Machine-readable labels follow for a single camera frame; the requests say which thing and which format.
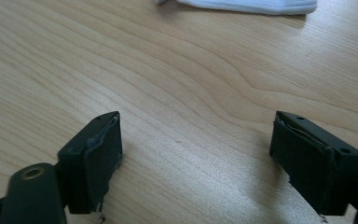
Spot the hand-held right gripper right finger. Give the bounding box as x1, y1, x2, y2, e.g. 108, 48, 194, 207
268, 110, 358, 217

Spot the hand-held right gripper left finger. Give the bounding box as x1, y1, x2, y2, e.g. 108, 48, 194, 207
56, 110, 124, 216

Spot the white ribbed sock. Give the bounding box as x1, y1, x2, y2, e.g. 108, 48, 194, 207
154, 0, 319, 16

